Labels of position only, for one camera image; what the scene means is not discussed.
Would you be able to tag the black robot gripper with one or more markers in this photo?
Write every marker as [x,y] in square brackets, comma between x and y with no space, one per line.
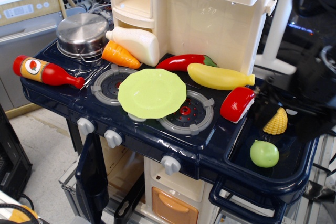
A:
[310,91]

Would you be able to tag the green toy pear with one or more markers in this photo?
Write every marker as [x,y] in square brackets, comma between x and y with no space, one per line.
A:
[264,154]

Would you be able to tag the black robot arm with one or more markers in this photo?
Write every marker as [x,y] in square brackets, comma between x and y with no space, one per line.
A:
[309,8]

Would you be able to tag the light green plastic plate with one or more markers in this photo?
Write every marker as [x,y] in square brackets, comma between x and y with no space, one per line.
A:
[152,93]

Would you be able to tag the yellow toy corn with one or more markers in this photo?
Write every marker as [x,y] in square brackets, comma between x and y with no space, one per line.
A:
[278,123]

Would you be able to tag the red white toy sushi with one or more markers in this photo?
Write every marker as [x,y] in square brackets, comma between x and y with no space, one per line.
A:
[237,103]

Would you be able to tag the yellow toy banana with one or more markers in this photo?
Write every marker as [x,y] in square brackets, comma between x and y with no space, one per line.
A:
[218,78]

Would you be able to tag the red toy chili pepper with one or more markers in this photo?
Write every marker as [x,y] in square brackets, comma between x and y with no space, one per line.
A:
[181,62]

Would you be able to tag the navy cream toy kitchen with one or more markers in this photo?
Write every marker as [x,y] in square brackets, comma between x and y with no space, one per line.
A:
[216,172]

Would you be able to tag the grey stove knob right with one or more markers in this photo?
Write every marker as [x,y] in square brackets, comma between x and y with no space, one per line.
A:
[170,164]

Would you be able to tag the grey stove knob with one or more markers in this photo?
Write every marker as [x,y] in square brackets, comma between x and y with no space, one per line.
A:
[85,126]
[113,138]
[170,164]

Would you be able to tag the orange toy drawer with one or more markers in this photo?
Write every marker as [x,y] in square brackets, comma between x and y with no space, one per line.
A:
[171,209]

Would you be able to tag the cream toy milk bottle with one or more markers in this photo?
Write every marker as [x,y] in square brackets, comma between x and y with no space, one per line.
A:
[141,44]

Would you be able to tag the grey stove knob middle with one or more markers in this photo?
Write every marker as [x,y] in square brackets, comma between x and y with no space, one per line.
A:
[113,138]

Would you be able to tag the orange toy carrot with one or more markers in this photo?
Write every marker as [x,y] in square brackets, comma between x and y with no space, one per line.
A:
[118,55]

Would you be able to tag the grey stove knob left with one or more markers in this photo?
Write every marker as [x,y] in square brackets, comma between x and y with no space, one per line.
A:
[85,126]

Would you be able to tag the navy oven door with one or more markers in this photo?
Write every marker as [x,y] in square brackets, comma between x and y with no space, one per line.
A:
[91,178]

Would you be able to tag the stainless steel pot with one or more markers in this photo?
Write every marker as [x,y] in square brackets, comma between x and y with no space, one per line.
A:
[82,35]

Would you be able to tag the red toy ketchup bottle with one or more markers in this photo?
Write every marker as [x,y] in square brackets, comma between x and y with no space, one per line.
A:
[45,72]

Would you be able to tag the grey dishwasher appliance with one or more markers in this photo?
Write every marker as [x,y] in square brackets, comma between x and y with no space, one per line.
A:
[27,26]

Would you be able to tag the white post stand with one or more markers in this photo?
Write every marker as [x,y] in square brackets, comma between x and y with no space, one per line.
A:
[268,59]

